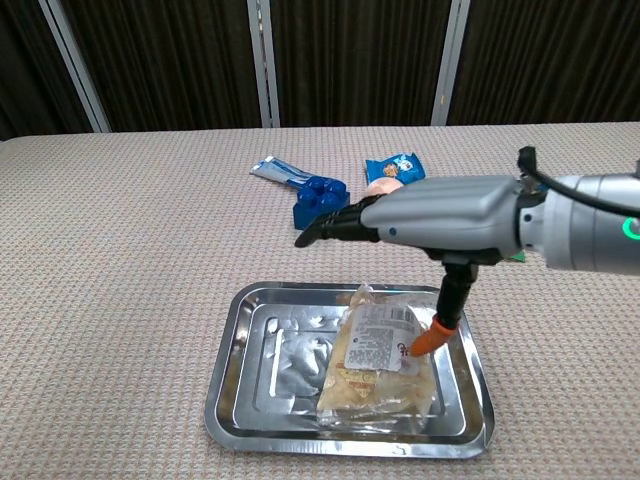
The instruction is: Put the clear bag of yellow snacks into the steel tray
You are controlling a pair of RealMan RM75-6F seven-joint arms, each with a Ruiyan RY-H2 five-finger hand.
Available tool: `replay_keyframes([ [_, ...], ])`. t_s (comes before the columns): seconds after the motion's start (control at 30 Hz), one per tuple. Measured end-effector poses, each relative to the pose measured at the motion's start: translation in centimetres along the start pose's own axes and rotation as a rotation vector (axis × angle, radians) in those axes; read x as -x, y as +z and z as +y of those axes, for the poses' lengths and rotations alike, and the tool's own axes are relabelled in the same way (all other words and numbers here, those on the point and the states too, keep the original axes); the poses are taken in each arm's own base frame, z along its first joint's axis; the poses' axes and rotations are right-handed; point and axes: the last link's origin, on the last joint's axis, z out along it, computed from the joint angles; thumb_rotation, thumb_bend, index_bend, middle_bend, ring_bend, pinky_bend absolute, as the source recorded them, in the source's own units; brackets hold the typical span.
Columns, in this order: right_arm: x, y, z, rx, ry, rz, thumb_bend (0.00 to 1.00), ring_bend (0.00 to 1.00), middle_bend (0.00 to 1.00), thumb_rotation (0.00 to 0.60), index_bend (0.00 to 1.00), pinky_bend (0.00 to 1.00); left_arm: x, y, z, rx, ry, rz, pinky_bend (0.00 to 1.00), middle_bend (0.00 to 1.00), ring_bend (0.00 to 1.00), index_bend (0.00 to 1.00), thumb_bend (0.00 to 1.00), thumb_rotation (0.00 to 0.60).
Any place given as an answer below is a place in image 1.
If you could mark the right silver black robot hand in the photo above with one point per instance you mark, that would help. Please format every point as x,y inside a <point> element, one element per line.
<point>440,215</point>

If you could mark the blue toy building block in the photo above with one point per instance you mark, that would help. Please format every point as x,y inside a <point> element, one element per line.
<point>320,200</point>

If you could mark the beige woven tablecloth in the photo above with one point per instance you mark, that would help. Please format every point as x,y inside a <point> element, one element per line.
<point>125,250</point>

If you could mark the aluminium partition post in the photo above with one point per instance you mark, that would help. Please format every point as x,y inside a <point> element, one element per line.
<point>75,65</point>
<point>264,65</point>
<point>450,65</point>

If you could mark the green flat packet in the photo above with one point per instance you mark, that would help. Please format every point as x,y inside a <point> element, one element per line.
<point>520,256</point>

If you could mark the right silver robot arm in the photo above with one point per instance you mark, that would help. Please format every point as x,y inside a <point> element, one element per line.
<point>585,235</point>

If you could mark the rectangular metal tray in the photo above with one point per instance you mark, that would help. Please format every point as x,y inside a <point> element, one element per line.
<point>280,360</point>

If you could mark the clear bag of snacks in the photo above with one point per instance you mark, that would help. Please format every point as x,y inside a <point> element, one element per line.
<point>370,360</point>

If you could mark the blue white toothpaste tube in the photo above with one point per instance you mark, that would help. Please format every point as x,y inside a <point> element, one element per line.
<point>275,170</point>

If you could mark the black pleated curtain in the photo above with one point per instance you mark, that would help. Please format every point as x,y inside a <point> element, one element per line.
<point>175,60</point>

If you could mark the blue snack packet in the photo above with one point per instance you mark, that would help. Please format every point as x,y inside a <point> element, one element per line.
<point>400,167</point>

